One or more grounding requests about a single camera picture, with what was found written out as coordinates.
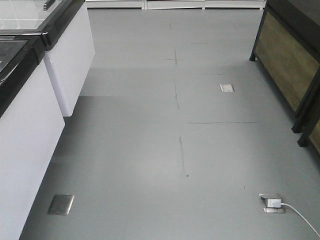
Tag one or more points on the steel floor plate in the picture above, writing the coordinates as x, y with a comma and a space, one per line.
61, 204
227, 88

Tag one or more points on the white store shelving unit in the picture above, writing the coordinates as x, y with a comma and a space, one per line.
176, 4

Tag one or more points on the white chest freezer far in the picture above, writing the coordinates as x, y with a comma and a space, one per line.
65, 31

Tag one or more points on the steel floor plate left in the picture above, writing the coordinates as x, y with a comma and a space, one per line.
61, 204

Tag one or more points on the wooden black-framed produce stand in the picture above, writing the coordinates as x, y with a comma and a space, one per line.
287, 45

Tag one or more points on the steel floor plate far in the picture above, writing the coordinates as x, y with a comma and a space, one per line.
227, 88

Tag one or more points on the white chest freezer near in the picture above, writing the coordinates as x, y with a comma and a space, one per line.
31, 123

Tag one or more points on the open floor socket box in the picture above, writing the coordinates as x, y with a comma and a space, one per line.
264, 196

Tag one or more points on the white chest freezer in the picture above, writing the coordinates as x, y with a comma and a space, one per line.
31, 123
65, 31

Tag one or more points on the white power adapter plug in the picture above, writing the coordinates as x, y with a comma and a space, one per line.
273, 203

